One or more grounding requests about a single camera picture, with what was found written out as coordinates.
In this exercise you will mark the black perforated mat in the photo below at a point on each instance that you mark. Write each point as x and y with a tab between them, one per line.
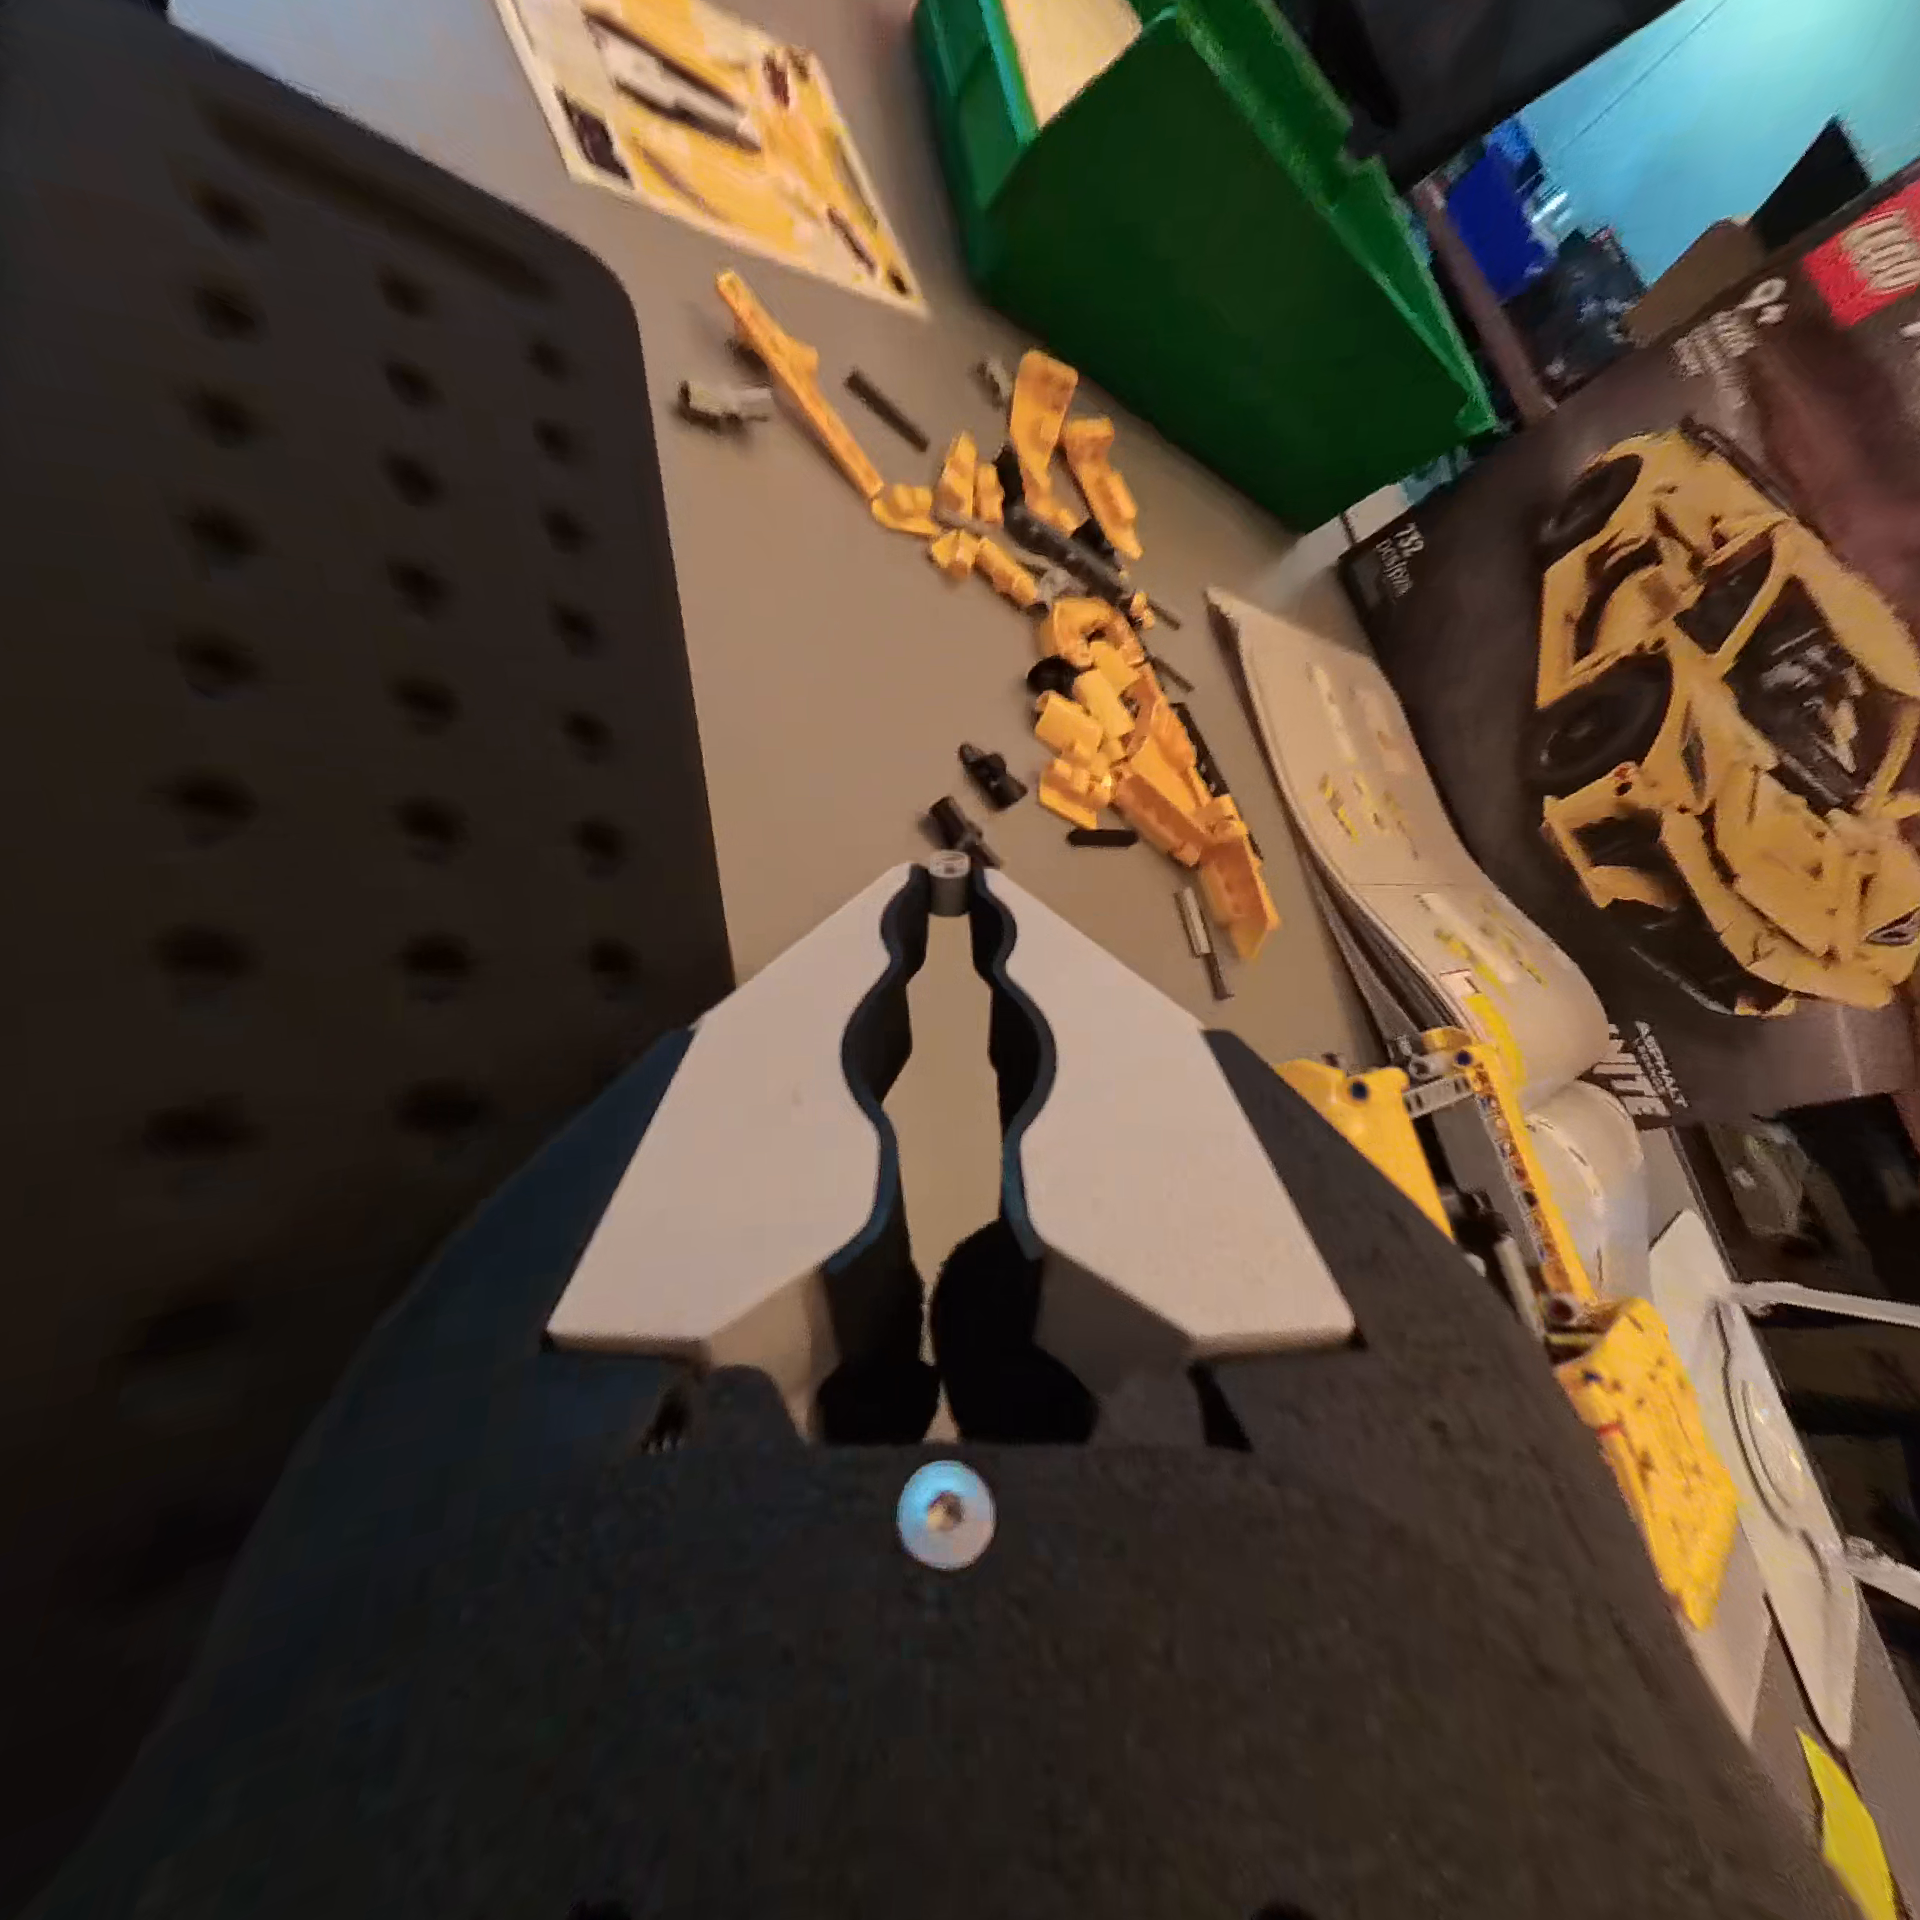
375	675

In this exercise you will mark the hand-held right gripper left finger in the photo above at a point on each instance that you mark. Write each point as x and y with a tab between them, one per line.
720	1186

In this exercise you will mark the black toy car box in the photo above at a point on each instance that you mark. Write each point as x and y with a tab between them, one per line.
1725	675

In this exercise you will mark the yellow paper scrap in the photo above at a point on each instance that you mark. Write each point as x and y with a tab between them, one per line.
1846	1829

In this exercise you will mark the instruction sheet on stand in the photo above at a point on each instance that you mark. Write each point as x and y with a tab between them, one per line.
1756	1426

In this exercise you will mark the black connector brick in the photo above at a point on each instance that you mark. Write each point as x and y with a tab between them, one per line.
960	828
992	778

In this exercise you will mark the small grey brick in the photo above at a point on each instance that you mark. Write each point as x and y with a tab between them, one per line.
720	404

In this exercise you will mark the building instruction booklet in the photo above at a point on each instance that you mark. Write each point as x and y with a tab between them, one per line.
1381	810

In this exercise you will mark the grey round connector brick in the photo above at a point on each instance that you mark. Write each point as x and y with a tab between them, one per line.
949	879

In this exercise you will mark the yellow black sticker sheet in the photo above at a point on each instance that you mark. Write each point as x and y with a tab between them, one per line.
705	136

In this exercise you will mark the grey desk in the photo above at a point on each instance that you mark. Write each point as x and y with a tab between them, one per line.
839	675

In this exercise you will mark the pile of yellow bricks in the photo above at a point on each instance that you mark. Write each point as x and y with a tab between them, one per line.
1109	706

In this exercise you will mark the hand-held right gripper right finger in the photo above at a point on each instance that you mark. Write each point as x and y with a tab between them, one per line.
1185	1186

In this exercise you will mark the green plastic bin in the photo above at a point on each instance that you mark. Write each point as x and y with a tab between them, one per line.
1201	270

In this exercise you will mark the yellow brick toy car model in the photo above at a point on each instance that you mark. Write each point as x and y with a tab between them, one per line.
1651	1426

